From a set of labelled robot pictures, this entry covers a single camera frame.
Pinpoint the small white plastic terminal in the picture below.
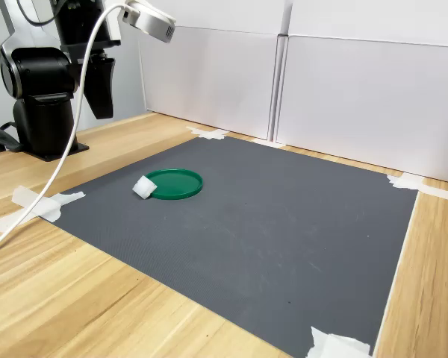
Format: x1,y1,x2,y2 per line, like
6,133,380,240
131,175,158,201

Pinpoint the white partition panel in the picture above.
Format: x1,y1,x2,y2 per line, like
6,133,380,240
276,0,448,186
140,0,281,141

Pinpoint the white camera box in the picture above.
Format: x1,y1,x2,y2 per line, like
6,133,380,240
104,0,177,44

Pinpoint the white cable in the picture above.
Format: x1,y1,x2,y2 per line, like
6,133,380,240
0,2,128,259

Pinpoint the dark grey mat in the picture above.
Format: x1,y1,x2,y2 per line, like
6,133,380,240
40,136,421,358

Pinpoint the white tape strip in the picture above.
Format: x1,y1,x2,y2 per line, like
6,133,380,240
199,129,231,141
386,172,425,190
186,126,225,141
13,185,63,223
305,342,344,358
311,326,373,358
417,184,448,204
252,138,285,149
0,191,87,234

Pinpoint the clear partition joining post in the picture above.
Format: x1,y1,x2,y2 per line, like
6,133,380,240
267,0,294,145

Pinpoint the black braided cable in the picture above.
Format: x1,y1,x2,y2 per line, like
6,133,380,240
0,121,25,154

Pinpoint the round green lid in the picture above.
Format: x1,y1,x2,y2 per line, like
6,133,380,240
146,168,205,201

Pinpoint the thin black cable loop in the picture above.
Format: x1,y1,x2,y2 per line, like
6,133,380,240
16,0,59,27

